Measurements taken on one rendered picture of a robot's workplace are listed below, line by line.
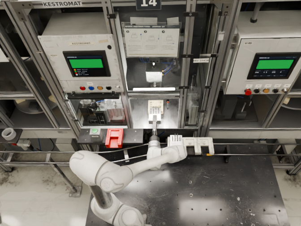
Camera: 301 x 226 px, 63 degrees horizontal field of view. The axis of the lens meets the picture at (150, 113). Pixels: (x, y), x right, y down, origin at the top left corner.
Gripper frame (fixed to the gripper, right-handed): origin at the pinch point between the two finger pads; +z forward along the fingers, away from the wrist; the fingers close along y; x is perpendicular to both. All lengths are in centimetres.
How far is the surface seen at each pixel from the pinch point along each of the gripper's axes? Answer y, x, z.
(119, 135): -7.4, 28.3, -9.0
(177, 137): -8.7, -17.9, -10.3
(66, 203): -104, 97, -34
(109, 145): -9.5, 36.2, -17.7
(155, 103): -6.3, 0.4, 22.4
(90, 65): 60, 37, -2
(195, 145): -15.9, -32.0, -13.8
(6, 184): -104, 171, -14
